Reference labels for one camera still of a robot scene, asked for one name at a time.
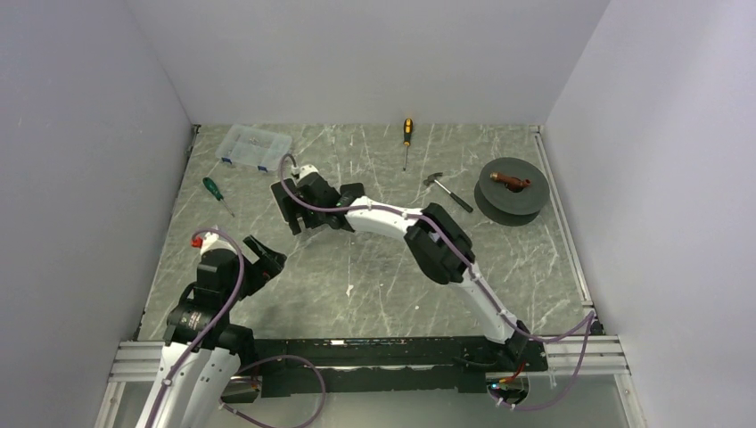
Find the black base frame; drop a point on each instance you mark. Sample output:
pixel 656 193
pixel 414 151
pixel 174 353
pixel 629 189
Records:
pixel 466 364

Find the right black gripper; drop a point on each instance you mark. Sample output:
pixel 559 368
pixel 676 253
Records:
pixel 291 212

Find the orange black screwdriver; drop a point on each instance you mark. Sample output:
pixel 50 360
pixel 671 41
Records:
pixel 407 137

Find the small black handled hammer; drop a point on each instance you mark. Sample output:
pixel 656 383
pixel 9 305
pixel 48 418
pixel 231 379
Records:
pixel 433 179

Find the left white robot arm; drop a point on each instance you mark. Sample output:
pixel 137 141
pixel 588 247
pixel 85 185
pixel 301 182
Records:
pixel 201 348

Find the brown red tool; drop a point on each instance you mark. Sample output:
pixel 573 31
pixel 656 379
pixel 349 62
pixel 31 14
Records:
pixel 513 184

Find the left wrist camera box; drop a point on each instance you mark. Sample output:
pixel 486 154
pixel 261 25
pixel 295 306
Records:
pixel 210 240

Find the green handled screwdriver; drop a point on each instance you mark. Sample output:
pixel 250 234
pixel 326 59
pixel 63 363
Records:
pixel 211 186

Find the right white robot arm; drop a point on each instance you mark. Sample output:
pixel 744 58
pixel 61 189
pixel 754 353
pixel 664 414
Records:
pixel 440 247

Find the black filament spool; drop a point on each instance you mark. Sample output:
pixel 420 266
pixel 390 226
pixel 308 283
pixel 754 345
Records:
pixel 505 207

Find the clear plastic screw box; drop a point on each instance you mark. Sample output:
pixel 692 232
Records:
pixel 253 147

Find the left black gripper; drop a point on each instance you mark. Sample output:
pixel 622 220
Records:
pixel 267 266

